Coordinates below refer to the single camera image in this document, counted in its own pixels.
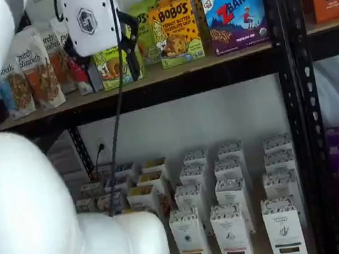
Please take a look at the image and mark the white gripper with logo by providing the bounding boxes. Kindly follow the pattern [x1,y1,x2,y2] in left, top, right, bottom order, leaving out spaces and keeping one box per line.
[55,0,150,97]

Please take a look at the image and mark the white box yellow-orange strip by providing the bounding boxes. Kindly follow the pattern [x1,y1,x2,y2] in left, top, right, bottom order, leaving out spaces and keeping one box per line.
[178,162,211,193]
[166,205,212,254]
[182,148,212,176]
[173,181,214,241]

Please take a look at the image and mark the green Bobo's apple pie box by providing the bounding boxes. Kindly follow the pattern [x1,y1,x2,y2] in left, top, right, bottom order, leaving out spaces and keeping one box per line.
[91,41,148,93]
[128,0,168,15]
[127,5,163,68]

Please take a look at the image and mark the white box blue print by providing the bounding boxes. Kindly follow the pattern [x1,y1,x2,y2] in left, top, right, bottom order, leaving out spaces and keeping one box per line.
[95,190,127,218]
[112,161,138,182]
[103,174,134,198]

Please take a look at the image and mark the white yellow granola box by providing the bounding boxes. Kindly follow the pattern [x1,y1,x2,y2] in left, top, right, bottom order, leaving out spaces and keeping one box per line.
[140,157,170,183]
[124,181,175,224]
[134,170,169,200]

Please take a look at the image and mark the blue Z Bar box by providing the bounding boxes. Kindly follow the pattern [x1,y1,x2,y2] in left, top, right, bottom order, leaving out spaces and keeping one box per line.
[200,0,273,58]

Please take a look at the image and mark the small white patterned box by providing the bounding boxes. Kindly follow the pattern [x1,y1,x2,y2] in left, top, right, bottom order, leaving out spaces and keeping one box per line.
[79,181,106,201]
[74,196,99,215]

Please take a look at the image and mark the white box pink strip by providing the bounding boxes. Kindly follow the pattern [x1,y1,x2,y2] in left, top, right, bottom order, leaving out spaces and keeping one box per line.
[216,140,247,171]
[212,155,247,185]
[207,201,256,254]
[213,175,256,238]

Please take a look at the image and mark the white box teal strip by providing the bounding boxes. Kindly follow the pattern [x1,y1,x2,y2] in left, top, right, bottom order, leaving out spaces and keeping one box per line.
[261,132,294,156]
[259,194,308,254]
[262,148,297,176]
[261,167,308,234]

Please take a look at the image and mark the red purely elizabeth granola bag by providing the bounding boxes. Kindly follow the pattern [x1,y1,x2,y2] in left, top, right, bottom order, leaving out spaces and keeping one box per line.
[49,12,105,99]

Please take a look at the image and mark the orange purely elizabeth granola bag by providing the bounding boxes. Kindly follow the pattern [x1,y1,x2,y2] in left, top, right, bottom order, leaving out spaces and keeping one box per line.
[40,25,80,97]
[7,22,68,114]

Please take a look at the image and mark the blue purely elizabeth granola bag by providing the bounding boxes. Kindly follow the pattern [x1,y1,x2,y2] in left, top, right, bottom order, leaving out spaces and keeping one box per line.
[0,55,38,123]

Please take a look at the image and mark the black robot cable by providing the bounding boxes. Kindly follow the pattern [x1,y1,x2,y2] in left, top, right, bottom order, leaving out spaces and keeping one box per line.
[52,0,148,220]

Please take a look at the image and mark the white wall outlet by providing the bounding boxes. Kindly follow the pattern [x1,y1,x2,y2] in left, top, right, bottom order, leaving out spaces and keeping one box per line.
[95,136,110,156]

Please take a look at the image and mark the black plug cord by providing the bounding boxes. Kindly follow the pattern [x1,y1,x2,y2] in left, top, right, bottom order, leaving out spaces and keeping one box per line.
[89,143,111,180]

